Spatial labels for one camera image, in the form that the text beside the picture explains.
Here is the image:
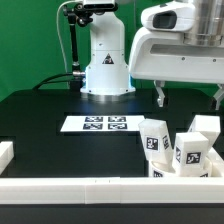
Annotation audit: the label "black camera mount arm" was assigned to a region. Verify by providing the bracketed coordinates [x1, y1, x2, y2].
[63, 3, 93, 91]

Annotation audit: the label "white cable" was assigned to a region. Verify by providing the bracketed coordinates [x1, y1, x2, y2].
[55, 0, 78, 74]

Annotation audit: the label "white U-shaped fence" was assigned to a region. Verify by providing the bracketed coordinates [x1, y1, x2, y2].
[0, 139, 224, 205]

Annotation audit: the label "black cables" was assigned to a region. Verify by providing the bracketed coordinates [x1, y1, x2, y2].
[32, 72, 75, 90]

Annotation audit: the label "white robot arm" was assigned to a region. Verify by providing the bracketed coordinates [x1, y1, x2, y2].
[83, 0, 224, 107]

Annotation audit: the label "white camera on mount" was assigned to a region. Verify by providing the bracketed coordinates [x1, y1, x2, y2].
[83, 0, 115, 10]

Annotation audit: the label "white fiducial marker sheet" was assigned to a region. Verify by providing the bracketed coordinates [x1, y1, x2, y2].
[61, 115, 144, 132]

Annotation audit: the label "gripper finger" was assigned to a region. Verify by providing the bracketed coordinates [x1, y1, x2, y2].
[213, 84, 224, 110]

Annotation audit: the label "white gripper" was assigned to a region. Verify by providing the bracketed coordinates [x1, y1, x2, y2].
[129, 1, 224, 107]

